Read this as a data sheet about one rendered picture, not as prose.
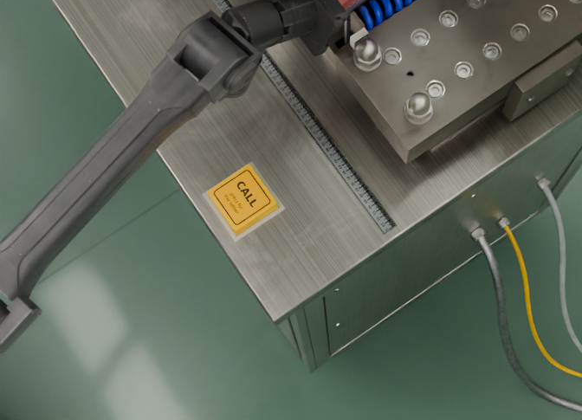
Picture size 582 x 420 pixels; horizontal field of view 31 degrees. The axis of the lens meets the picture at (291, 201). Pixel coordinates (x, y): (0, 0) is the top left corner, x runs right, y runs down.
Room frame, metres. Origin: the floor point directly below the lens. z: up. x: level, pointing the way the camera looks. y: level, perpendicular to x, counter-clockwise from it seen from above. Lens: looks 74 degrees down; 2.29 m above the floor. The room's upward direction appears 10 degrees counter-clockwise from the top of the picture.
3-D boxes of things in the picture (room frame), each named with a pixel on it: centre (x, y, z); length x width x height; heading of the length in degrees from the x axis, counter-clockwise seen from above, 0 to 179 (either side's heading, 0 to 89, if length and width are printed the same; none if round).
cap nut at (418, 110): (0.44, -0.18, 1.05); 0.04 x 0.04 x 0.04
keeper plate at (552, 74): (0.46, -0.36, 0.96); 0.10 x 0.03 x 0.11; 114
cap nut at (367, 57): (0.52, -0.13, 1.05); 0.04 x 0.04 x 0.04
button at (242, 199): (0.40, 0.06, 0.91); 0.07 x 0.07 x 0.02; 24
